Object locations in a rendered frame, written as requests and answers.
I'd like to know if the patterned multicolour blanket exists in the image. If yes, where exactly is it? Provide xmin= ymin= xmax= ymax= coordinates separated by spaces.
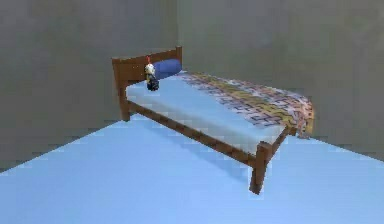
xmin=177 ymin=70 xmax=315 ymax=139

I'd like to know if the blue pillow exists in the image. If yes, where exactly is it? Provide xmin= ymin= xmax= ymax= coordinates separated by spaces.
xmin=152 ymin=58 xmax=183 ymax=81

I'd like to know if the small black and white toy figure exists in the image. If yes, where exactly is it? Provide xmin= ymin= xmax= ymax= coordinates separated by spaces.
xmin=143 ymin=55 xmax=160 ymax=92

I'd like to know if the brown wooden bed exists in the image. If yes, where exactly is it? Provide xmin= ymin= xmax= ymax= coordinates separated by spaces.
xmin=111 ymin=45 xmax=315 ymax=196

